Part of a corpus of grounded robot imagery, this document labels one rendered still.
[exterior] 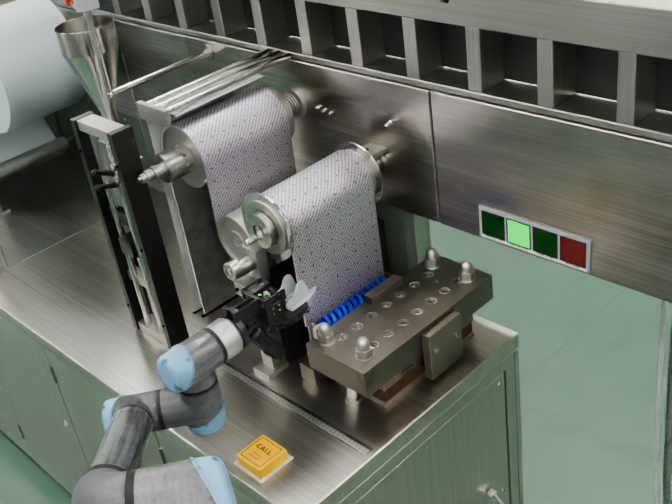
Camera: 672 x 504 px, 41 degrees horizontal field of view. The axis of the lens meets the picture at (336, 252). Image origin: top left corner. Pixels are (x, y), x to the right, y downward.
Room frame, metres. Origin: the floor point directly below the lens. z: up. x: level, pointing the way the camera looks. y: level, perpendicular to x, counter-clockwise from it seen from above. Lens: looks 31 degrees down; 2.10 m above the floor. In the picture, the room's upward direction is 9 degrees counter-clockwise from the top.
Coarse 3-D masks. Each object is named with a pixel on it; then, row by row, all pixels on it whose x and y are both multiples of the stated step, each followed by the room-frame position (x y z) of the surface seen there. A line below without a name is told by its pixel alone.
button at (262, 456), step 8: (256, 440) 1.30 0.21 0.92; (264, 440) 1.29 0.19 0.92; (248, 448) 1.28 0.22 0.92; (256, 448) 1.27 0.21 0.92; (264, 448) 1.27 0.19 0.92; (272, 448) 1.27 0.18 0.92; (280, 448) 1.26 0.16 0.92; (240, 456) 1.26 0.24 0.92; (248, 456) 1.26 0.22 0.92; (256, 456) 1.25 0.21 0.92; (264, 456) 1.25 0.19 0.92; (272, 456) 1.25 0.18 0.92; (280, 456) 1.25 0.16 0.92; (240, 464) 1.26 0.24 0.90; (248, 464) 1.24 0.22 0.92; (256, 464) 1.23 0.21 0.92; (264, 464) 1.23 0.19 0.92; (272, 464) 1.23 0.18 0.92; (256, 472) 1.22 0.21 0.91; (264, 472) 1.22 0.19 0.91
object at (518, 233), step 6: (510, 222) 1.48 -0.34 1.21; (516, 222) 1.47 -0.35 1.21; (510, 228) 1.48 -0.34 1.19; (516, 228) 1.47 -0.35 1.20; (522, 228) 1.46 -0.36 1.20; (528, 228) 1.45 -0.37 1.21; (510, 234) 1.48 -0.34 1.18; (516, 234) 1.47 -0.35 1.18; (522, 234) 1.46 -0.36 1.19; (528, 234) 1.45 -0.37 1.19; (510, 240) 1.48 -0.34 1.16; (516, 240) 1.47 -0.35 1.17; (522, 240) 1.46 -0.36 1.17; (528, 240) 1.45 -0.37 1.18; (528, 246) 1.45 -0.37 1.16
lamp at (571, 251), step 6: (564, 240) 1.39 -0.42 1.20; (570, 240) 1.38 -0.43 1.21; (564, 246) 1.39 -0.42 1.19; (570, 246) 1.38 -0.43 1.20; (576, 246) 1.37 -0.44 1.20; (582, 246) 1.36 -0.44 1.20; (564, 252) 1.39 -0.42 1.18; (570, 252) 1.38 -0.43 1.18; (576, 252) 1.37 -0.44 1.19; (582, 252) 1.36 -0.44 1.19; (564, 258) 1.39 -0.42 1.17; (570, 258) 1.38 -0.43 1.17; (576, 258) 1.37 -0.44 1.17; (582, 258) 1.36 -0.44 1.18; (576, 264) 1.37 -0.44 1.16; (582, 264) 1.36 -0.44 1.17
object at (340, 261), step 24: (360, 216) 1.61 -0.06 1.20; (312, 240) 1.52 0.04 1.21; (336, 240) 1.56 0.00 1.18; (360, 240) 1.61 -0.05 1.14; (312, 264) 1.52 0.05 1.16; (336, 264) 1.56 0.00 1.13; (360, 264) 1.60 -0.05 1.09; (336, 288) 1.55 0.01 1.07; (360, 288) 1.59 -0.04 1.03; (312, 312) 1.50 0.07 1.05
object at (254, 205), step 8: (352, 152) 1.69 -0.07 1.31; (368, 168) 1.66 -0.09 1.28; (248, 208) 1.56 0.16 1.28; (256, 208) 1.54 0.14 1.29; (264, 208) 1.52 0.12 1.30; (272, 216) 1.51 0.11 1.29; (280, 224) 1.49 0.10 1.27; (280, 232) 1.49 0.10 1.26; (280, 240) 1.50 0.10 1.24; (272, 248) 1.52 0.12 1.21; (280, 248) 1.50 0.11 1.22
